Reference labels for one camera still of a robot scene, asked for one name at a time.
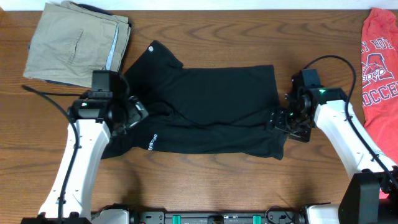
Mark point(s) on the red printed t-shirt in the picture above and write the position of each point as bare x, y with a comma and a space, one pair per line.
379, 79

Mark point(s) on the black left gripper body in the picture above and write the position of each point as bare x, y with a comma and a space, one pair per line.
132, 115

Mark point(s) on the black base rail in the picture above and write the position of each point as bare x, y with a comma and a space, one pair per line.
273, 215

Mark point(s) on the black polo shirt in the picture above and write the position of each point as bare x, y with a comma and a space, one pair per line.
201, 110

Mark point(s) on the folded khaki pants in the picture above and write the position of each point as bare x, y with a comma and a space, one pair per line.
71, 43

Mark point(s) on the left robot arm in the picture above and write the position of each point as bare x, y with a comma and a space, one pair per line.
92, 122

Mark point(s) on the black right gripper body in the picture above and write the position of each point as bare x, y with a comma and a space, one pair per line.
296, 127

